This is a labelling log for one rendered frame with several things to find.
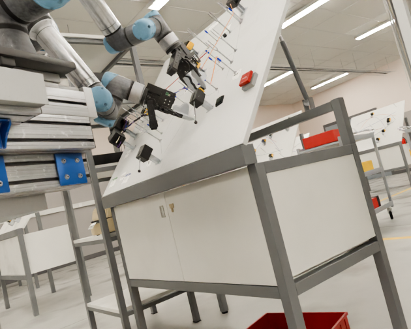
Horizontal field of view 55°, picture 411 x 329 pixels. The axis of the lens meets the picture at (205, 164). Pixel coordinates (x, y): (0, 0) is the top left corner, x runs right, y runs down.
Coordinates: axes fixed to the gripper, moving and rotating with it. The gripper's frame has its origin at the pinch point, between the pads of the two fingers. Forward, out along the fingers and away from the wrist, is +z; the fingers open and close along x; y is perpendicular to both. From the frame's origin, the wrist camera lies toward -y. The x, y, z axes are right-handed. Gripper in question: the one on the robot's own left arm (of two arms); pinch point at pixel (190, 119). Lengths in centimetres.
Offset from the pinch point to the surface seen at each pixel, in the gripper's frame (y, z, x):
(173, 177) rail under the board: -23.8, 2.2, 1.9
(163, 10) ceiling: 93, -49, 415
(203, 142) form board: -5.8, 7.3, -4.8
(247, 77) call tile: 21.9, 12.3, -10.8
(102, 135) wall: -173, -110, 814
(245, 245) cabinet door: -31, 31, -26
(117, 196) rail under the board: -53, -16, 44
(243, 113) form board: 9.6, 14.4, -17.0
